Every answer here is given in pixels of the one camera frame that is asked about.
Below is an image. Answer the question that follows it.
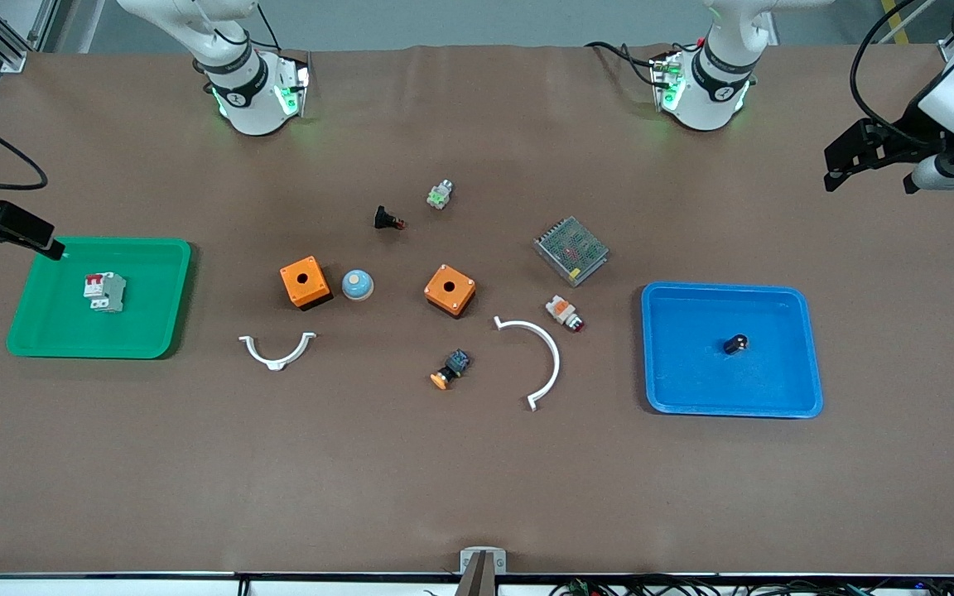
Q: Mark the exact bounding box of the white circuit breaker red switch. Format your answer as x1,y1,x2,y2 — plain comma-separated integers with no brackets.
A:
83,272,128,314

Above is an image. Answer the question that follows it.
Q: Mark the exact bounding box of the green plastic tray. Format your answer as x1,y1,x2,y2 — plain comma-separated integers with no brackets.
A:
5,237,193,360

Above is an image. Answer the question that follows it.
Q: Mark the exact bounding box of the blue plastic tray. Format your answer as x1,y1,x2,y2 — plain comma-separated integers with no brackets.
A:
641,281,824,419

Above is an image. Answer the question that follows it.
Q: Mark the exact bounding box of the metal mesh power supply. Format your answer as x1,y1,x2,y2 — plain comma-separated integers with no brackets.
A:
533,216,610,288

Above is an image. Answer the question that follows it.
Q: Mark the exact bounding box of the orange mushroom push button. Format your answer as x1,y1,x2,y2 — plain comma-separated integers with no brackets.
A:
430,348,471,391

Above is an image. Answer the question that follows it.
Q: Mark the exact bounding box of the brown table cover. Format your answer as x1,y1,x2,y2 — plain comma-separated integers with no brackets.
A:
0,43,954,578

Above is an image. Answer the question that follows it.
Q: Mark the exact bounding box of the small white half-ring clamp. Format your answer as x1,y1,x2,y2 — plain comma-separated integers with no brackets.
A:
238,332,318,372

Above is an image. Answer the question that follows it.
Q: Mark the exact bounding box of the orange button enclosure box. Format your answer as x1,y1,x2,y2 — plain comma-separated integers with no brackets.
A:
279,256,334,312
423,263,478,320

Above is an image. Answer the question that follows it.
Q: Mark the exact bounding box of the orange white red indicator switch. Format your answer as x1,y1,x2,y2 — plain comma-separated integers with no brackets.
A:
545,295,585,334

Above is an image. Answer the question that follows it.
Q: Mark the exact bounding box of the large white half-ring clamp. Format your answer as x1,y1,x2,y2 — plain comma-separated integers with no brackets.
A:
494,315,562,412

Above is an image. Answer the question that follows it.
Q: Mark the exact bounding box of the tangled black cable bundle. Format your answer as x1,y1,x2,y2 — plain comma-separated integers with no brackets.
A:
550,575,954,596

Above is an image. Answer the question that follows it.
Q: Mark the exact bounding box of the grey metal bracket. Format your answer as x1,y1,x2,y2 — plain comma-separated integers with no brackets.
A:
460,546,508,575

